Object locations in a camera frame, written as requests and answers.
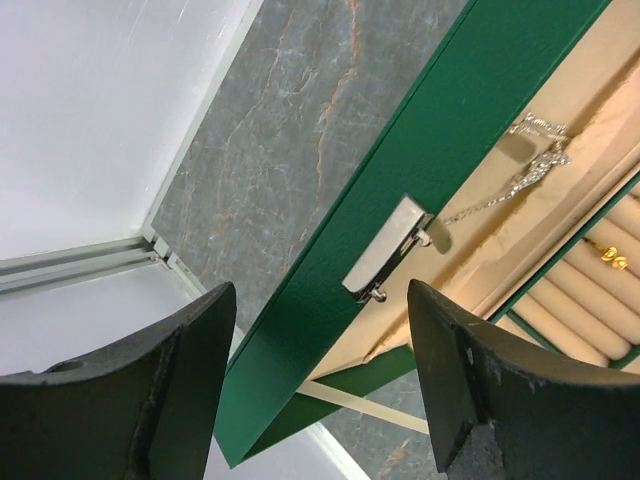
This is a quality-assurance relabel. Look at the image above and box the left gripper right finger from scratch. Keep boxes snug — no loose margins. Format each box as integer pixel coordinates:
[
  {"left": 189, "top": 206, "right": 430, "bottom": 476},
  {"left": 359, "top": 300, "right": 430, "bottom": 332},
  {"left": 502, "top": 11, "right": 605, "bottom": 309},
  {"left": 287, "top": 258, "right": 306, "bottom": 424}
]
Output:
[{"left": 407, "top": 280, "right": 639, "bottom": 479}]

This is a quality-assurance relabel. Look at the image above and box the green jewelry box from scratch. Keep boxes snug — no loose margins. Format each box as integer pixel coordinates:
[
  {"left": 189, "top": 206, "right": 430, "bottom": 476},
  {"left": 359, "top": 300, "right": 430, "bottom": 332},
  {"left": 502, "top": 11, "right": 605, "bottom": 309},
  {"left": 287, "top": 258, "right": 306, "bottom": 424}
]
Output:
[{"left": 214, "top": 1, "right": 639, "bottom": 467}]

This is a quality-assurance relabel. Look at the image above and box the gold ring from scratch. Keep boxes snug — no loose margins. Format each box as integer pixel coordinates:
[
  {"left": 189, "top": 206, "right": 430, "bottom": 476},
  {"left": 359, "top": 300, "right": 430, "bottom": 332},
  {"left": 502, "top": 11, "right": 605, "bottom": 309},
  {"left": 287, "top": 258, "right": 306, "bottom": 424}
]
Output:
[{"left": 582, "top": 238, "right": 630, "bottom": 271}]

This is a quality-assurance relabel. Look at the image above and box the green jewelry tray insert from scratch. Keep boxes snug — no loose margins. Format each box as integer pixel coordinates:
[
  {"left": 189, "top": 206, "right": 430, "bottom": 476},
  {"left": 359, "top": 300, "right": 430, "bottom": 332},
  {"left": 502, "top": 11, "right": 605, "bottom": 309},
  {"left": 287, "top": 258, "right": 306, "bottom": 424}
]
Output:
[{"left": 487, "top": 173, "right": 639, "bottom": 374}]

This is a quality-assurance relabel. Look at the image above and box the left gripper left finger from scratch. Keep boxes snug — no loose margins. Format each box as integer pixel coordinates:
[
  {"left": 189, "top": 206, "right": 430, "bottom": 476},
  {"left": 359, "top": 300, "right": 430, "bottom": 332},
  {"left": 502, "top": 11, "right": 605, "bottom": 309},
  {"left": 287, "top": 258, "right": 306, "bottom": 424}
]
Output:
[{"left": 1, "top": 282, "right": 236, "bottom": 479}]

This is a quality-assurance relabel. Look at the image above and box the silver chain necklace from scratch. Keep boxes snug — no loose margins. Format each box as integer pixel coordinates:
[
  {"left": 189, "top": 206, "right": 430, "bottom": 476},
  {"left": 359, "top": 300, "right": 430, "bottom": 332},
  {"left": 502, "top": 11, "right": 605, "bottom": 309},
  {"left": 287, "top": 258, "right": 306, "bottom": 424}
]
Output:
[{"left": 442, "top": 113, "right": 574, "bottom": 229}]

